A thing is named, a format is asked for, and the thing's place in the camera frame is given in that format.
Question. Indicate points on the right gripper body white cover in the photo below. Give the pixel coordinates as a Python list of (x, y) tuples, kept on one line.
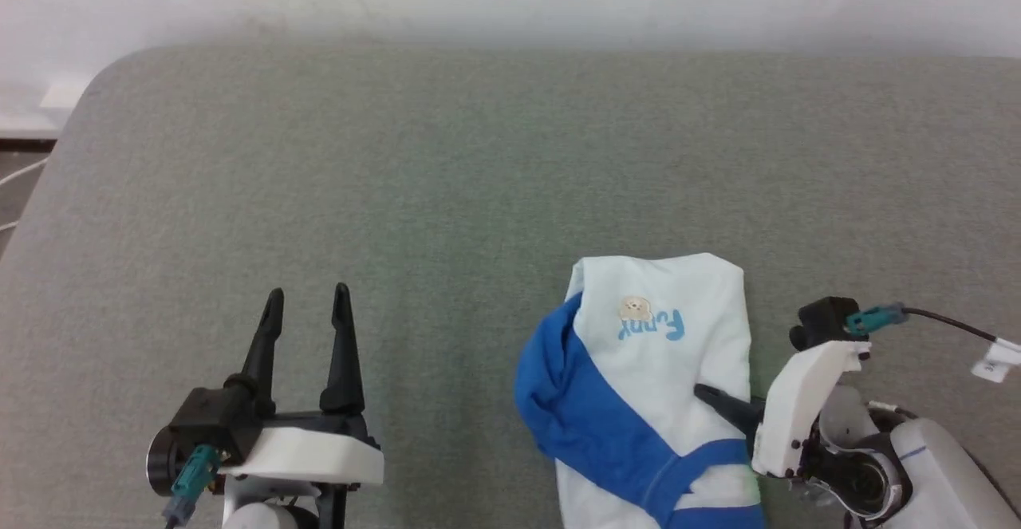
[(798, 401)]

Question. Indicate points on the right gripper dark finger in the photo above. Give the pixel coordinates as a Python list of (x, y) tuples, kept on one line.
[(730, 408)]

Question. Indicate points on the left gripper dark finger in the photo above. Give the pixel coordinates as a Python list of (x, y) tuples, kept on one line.
[(263, 349), (344, 349)]

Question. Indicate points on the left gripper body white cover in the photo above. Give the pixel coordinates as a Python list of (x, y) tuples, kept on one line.
[(307, 453)]

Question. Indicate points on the blue and white T-shirt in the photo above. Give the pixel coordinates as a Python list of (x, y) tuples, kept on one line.
[(646, 385)]

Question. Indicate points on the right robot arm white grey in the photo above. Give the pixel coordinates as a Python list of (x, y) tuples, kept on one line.
[(901, 473)]

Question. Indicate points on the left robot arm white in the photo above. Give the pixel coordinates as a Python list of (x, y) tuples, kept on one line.
[(275, 509)]

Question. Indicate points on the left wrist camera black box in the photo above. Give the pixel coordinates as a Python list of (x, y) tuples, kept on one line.
[(203, 425)]

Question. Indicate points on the white wall socket box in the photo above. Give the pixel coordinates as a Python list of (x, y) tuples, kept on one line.
[(62, 96)]

